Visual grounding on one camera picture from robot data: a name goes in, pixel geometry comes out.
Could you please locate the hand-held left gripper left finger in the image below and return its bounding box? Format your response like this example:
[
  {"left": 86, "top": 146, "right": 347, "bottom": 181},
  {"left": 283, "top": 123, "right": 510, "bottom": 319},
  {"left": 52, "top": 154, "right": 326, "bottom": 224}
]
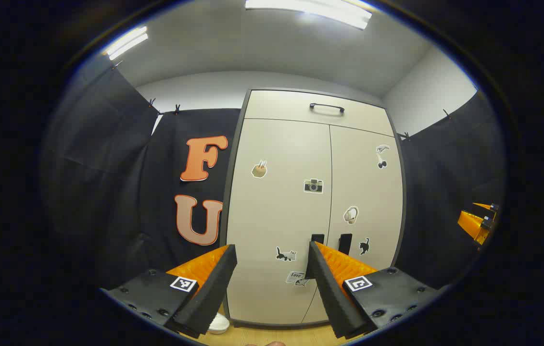
[{"left": 101, "top": 244, "right": 238, "bottom": 339}]

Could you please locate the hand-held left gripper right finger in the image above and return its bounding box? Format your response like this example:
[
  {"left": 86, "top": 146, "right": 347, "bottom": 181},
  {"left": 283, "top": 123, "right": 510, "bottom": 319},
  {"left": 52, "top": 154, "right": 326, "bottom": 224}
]
[{"left": 305, "top": 241, "right": 448, "bottom": 340}]

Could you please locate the beige double-door shoe cabinet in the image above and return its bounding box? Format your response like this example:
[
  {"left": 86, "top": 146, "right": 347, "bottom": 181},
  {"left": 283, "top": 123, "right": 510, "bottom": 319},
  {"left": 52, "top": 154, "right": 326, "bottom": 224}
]
[{"left": 219, "top": 87, "right": 407, "bottom": 329}]

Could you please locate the beige door with camera sticker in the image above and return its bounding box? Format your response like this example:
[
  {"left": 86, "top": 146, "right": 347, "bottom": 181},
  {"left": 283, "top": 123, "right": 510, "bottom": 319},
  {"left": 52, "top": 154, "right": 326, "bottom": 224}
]
[{"left": 226, "top": 118, "right": 332, "bottom": 325}]

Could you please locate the beige door with headphone sticker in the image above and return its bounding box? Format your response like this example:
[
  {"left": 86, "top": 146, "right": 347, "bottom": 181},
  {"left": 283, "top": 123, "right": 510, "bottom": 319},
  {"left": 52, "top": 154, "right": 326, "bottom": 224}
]
[{"left": 301, "top": 125, "right": 403, "bottom": 323}]

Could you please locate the beige cabinet drawer front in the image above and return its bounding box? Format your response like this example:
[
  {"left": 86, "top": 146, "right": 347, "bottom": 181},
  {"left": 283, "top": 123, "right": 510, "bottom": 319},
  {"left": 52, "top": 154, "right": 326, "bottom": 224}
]
[{"left": 244, "top": 90, "right": 394, "bottom": 136}]

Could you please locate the white object on floor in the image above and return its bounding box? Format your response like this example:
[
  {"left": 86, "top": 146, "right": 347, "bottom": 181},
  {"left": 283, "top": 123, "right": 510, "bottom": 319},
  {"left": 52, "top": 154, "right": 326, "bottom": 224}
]
[{"left": 207, "top": 312, "right": 230, "bottom": 335}]

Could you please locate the black backdrop cloth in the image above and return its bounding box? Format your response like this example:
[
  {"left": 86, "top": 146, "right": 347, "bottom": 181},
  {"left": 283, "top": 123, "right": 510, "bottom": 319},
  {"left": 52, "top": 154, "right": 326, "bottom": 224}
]
[
  {"left": 394, "top": 91, "right": 506, "bottom": 289},
  {"left": 41, "top": 65, "right": 241, "bottom": 289}
]

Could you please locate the long ceiling light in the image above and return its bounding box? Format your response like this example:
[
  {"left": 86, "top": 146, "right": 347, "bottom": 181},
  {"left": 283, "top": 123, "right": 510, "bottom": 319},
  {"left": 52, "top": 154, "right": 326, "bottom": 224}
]
[
  {"left": 106, "top": 26, "right": 149, "bottom": 61},
  {"left": 244, "top": 0, "right": 372, "bottom": 30}
]

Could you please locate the black drawer handle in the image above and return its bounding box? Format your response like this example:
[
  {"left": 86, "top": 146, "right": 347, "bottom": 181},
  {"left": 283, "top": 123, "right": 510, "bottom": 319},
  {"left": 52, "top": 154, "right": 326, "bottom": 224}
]
[{"left": 309, "top": 102, "right": 345, "bottom": 114}]

